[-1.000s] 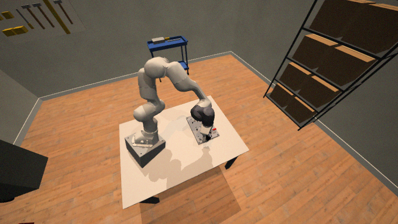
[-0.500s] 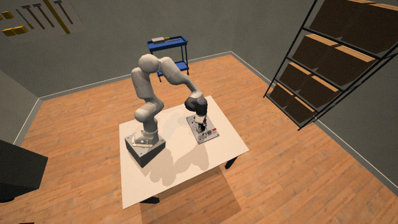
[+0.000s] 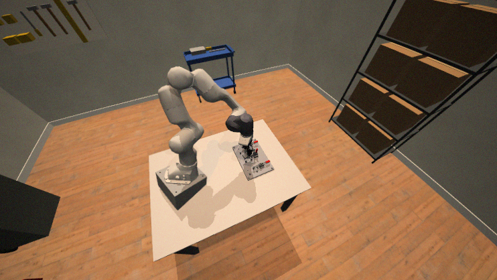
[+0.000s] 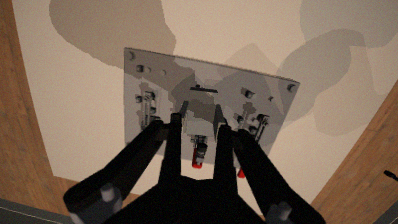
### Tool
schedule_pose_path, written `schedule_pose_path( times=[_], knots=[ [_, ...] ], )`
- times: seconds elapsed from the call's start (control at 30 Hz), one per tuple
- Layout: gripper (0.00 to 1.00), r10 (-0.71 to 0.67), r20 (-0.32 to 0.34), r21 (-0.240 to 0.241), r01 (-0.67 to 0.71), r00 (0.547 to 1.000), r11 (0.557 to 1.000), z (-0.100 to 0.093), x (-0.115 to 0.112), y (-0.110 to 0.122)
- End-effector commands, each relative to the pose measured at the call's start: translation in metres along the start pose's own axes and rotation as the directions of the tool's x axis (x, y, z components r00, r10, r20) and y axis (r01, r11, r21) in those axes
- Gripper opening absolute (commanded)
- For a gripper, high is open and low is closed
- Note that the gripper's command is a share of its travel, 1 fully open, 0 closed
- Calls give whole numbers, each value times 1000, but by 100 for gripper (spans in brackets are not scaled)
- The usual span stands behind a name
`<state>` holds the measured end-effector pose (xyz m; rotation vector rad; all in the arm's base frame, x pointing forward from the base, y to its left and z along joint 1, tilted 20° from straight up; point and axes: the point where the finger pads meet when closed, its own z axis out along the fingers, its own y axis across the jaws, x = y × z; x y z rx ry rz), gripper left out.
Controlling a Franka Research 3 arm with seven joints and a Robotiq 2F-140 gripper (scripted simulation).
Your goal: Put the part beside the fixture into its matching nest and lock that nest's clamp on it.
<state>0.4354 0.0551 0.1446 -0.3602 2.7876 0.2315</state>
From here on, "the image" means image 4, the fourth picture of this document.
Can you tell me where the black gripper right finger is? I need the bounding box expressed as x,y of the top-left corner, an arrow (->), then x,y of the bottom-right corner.
211,104 -> 326,224

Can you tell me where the grey metal fixture plate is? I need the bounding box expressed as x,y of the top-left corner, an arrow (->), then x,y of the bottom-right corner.
124,47 -> 300,156

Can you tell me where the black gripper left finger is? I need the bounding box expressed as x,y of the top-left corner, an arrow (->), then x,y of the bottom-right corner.
63,100 -> 188,224

